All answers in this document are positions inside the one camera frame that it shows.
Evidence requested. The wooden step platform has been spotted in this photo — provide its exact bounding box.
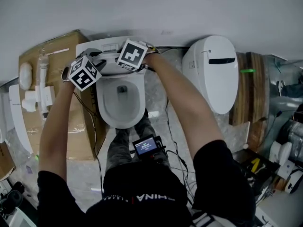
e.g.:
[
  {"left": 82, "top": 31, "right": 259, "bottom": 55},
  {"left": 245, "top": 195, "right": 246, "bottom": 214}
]
[{"left": 229, "top": 52, "right": 270, "bottom": 151}]

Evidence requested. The white oval smart toilet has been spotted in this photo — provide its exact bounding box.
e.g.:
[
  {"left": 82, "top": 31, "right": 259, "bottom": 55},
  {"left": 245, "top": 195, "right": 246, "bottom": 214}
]
[{"left": 182, "top": 35, "right": 239, "bottom": 115}]

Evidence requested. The white toilet lid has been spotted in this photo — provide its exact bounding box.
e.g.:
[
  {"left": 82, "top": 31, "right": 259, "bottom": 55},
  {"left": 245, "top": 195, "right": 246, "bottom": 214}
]
[{"left": 91, "top": 52, "right": 146, "bottom": 77}]

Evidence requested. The small white box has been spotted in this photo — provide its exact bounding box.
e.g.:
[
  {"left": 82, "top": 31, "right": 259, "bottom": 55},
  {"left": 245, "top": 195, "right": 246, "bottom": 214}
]
[{"left": 35, "top": 86, "right": 56, "bottom": 108}]

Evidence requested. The large cardboard box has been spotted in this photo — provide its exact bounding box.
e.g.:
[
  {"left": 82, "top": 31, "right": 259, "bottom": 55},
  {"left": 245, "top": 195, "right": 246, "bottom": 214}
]
[{"left": 18, "top": 29, "right": 109, "bottom": 161}]

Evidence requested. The person's right leg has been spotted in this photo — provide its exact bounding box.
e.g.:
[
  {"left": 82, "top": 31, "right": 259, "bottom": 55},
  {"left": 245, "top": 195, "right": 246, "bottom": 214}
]
[{"left": 134, "top": 109, "right": 172, "bottom": 170}]

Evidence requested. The person's leg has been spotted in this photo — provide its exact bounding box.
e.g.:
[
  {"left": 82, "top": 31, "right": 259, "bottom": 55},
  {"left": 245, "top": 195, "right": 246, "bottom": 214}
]
[
  {"left": 134, "top": 109, "right": 172, "bottom": 170},
  {"left": 105, "top": 128, "right": 133, "bottom": 172}
]

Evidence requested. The person's left leg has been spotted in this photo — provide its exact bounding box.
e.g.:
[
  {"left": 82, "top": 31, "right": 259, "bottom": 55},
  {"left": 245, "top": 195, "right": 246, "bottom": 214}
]
[{"left": 105, "top": 128, "right": 133, "bottom": 172}]

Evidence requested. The white low tankless toilet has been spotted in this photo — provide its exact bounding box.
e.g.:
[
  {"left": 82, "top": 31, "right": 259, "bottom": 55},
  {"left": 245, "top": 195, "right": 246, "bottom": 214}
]
[{"left": 8, "top": 84, "right": 34, "bottom": 155}]

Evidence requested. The person's black shirt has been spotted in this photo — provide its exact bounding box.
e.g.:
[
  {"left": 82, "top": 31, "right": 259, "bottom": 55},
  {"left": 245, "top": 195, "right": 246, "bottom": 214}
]
[{"left": 36, "top": 140, "right": 256, "bottom": 227}]

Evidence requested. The white toilet with tank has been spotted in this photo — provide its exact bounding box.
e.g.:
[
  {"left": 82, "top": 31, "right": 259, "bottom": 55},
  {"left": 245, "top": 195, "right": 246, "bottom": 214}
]
[{"left": 75, "top": 35, "right": 146, "bottom": 129}]

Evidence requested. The black recorder monitor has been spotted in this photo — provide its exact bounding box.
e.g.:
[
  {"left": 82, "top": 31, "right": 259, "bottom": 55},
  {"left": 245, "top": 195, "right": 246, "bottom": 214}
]
[{"left": 132, "top": 134, "right": 166, "bottom": 160}]

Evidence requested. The white paper roll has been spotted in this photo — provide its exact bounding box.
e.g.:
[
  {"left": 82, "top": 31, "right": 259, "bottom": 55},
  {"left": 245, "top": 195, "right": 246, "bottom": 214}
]
[{"left": 21, "top": 90, "right": 37, "bottom": 113}]

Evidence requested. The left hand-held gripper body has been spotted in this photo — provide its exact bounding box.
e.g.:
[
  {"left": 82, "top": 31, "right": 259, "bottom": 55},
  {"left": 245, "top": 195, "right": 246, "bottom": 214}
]
[{"left": 68, "top": 52, "right": 103, "bottom": 92}]

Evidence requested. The black metal cart frame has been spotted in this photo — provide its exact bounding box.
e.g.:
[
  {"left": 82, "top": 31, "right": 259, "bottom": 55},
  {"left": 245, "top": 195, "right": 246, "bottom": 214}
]
[{"left": 233, "top": 148, "right": 281, "bottom": 198}]

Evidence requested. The small cardboard box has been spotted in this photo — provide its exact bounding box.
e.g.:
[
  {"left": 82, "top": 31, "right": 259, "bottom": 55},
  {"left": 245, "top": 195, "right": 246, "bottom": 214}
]
[{"left": 0, "top": 142, "right": 16, "bottom": 182}]

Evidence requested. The thin black cable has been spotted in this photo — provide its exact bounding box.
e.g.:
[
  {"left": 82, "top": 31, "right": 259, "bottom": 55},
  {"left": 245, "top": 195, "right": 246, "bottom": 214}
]
[
  {"left": 164, "top": 98, "right": 190, "bottom": 205},
  {"left": 73, "top": 92, "right": 105, "bottom": 196}
]

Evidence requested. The thin white strip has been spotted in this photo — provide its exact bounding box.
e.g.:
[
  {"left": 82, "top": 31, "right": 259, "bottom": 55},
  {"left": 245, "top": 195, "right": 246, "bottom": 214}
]
[{"left": 48, "top": 48, "right": 70, "bottom": 56}]

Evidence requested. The clear bag with brush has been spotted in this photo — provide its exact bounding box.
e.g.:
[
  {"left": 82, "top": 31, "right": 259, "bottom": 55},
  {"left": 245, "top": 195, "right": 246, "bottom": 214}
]
[{"left": 37, "top": 47, "right": 50, "bottom": 120}]

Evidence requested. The person's left forearm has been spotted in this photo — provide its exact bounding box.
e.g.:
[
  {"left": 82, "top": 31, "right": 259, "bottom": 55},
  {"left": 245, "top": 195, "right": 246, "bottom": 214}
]
[{"left": 38, "top": 79, "right": 76, "bottom": 182}]

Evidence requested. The person's right forearm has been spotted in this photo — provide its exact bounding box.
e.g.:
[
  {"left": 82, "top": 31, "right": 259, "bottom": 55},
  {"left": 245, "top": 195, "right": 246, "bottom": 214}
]
[{"left": 142, "top": 53, "right": 225, "bottom": 162}]

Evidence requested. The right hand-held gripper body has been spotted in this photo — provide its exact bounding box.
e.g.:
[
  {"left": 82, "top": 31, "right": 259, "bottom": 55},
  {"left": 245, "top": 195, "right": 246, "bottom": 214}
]
[{"left": 115, "top": 38, "right": 149, "bottom": 72}]

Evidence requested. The white ceramic fixture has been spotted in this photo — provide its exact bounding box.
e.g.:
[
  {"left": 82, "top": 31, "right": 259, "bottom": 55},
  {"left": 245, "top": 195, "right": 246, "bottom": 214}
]
[{"left": 269, "top": 140, "right": 293, "bottom": 166}]

